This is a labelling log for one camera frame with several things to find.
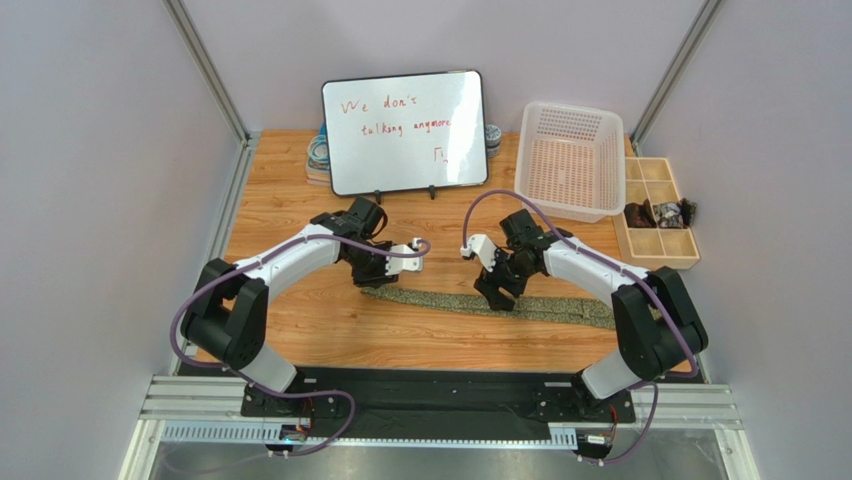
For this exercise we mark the wooden compartment organizer box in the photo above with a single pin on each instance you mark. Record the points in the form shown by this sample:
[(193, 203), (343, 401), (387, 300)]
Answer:
[(651, 179)]

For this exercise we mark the dark rolled tie in box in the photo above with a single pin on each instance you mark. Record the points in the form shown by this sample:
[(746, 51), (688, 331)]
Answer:
[(639, 215)]

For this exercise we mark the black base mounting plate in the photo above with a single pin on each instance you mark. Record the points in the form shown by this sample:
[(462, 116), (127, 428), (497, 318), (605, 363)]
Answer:
[(399, 404)]

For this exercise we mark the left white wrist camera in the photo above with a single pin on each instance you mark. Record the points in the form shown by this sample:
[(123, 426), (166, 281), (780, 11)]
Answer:
[(407, 257)]

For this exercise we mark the patterned rolled tie in box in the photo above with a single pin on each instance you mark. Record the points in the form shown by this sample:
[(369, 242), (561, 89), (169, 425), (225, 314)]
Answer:
[(675, 215)]

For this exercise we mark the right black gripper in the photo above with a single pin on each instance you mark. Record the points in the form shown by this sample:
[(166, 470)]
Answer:
[(504, 278)]

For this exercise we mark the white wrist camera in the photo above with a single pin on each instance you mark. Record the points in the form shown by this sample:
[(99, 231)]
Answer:
[(481, 247), (407, 257)]

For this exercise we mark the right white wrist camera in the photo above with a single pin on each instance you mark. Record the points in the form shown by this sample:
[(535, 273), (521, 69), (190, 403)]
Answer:
[(481, 247)]

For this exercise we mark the right aluminium frame post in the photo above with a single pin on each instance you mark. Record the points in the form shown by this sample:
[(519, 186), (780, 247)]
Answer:
[(698, 29)]

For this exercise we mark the aluminium frame post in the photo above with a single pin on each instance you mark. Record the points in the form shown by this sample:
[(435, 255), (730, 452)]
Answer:
[(246, 140), (698, 29)]

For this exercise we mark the aluminium front rail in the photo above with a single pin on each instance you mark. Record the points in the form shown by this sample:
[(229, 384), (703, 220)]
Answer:
[(191, 427)]

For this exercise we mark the blue white patterned jar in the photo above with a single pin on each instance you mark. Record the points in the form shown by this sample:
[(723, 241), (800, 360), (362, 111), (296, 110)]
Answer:
[(493, 140)]

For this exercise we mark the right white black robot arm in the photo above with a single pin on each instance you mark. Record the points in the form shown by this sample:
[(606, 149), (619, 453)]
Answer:
[(657, 324)]

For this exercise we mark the white perforated plastic basket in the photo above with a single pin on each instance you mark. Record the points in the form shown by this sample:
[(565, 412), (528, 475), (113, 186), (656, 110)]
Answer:
[(571, 161)]

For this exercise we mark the left aluminium frame post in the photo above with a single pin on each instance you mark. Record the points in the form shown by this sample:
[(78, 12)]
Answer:
[(246, 140)]

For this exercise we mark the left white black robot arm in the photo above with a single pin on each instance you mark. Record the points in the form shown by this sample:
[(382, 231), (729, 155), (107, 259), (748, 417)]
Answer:
[(227, 314)]

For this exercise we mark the whiteboard with red writing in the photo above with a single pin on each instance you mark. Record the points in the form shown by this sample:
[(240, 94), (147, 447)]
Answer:
[(403, 133)]

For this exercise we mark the blue tape roll stack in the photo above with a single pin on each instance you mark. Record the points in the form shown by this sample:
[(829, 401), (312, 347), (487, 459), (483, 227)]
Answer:
[(317, 166)]

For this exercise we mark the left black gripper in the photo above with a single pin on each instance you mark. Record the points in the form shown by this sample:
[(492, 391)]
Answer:
[(371, 267)]

